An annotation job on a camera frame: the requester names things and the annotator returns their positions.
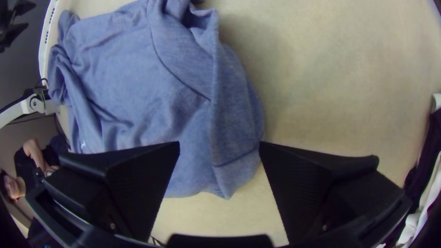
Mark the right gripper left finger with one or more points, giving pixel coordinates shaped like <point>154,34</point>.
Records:
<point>137,186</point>

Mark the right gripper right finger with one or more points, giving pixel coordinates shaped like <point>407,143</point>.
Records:
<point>303,193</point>

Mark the blue t-shirt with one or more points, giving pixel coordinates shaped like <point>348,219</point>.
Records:
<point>144,89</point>

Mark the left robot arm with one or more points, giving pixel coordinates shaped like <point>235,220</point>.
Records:
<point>20,108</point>

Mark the person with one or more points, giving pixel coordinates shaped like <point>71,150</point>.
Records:
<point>34,155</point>

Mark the heap of clothes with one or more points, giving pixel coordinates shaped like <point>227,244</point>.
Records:
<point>427,179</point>

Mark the white laundry basket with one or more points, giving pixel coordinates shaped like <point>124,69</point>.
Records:
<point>46,38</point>

